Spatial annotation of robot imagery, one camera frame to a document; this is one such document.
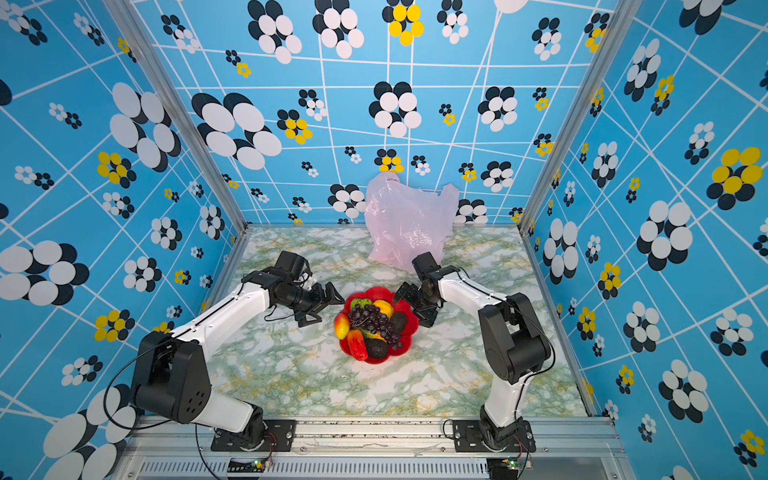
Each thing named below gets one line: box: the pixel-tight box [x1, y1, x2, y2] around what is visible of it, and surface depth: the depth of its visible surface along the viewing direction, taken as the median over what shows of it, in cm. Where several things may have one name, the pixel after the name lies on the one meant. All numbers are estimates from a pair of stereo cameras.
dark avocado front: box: [366, 338, 389, 359], surface depth 84 cm
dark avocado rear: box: [392, 312, 407, 336], surface depth 90 cm
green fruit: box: [351, 298, 373, 311], surface depth 93 cm
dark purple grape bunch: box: [348, 304, 402, 349], surface depth 86 cm
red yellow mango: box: [334, 312, 351, 340], surface depth 86 cm
